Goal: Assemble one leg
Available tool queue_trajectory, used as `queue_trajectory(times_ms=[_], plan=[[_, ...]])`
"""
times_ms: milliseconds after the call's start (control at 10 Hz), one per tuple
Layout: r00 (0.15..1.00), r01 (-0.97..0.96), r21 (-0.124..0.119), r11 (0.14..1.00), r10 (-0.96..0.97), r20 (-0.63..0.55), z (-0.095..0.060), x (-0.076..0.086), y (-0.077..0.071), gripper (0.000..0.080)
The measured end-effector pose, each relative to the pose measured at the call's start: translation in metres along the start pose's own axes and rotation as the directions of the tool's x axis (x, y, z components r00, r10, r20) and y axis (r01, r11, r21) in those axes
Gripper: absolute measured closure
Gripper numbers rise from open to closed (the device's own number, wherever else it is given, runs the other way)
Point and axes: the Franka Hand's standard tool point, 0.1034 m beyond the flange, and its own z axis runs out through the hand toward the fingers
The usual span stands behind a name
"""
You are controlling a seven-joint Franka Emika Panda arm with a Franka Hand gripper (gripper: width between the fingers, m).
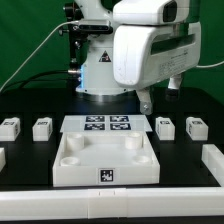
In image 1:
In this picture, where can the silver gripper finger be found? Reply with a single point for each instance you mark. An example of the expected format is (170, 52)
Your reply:
(145, 101)
(173, 89)

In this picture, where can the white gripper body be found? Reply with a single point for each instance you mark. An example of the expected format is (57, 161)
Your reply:
(145, 55)

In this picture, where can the white square tabletop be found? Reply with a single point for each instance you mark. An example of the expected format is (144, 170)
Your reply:
(108, 158)

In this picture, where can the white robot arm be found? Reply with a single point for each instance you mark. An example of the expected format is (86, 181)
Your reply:
(91, 55)

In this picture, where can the white left obstacle block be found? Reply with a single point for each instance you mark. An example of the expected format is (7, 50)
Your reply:
(2, 158)

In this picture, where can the black camera on mount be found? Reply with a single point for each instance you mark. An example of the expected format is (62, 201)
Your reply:
(88, 27)

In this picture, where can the white marker base plate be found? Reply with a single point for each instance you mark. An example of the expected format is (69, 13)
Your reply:
(80, 123)

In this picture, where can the white right obstacle wall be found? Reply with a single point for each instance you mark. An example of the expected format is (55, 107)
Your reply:
(213, 158)

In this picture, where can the white obstacle wall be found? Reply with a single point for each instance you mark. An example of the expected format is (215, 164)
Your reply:
(213, 158)
(111, 203)

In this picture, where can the white front obstacle wall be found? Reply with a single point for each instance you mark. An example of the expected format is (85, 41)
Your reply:
(111, 203)

